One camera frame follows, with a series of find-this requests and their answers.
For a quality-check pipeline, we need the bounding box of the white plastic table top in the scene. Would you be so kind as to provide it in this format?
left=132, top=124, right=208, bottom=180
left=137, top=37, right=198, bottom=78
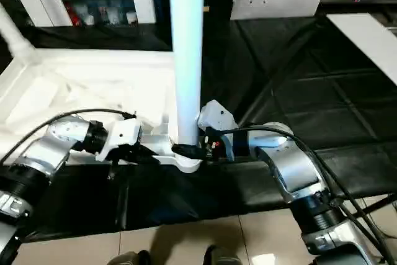
left=0, top=47, right=203, bottom=174

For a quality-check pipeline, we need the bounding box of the white plastic table leg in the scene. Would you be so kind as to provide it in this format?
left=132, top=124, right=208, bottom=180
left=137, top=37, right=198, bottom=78
left=167, top=0, right=206, bottom=147
left=0, top=6, right=35, bottom=58

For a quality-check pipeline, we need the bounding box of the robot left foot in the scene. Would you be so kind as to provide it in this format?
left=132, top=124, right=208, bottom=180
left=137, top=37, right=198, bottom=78
left=110, top=249, right=152, bottom=265

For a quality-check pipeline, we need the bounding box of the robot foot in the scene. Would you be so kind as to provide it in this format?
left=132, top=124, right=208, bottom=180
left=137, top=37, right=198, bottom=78
left=110, top=249, right=152, bottom=265
left=205, top=245, right=243, bottom=265

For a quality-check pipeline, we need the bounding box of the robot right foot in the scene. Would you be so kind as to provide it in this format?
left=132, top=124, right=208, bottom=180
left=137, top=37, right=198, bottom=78
left=205, top=245, right=243, bottom=265

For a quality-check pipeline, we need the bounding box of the black work mat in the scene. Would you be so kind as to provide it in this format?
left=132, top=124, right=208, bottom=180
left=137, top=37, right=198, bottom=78
left=0, top=13, right=397, bottom=244

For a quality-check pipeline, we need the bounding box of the red bottle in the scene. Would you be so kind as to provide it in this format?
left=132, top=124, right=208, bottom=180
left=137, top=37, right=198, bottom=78
left=68, top=4, right=81, bottom=27

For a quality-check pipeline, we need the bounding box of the black stand leg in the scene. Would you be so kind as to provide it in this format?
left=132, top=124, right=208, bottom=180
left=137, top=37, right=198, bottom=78
left=355, top=192, right=397, bottom=220

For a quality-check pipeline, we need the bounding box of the white flat board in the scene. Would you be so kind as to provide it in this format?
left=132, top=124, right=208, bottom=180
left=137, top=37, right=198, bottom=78
left=327, top=12, right=397, bottom=88

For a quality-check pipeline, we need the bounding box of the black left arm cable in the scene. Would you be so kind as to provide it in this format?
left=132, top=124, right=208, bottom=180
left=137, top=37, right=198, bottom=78
left=0, top=108, right=138, bottom=167

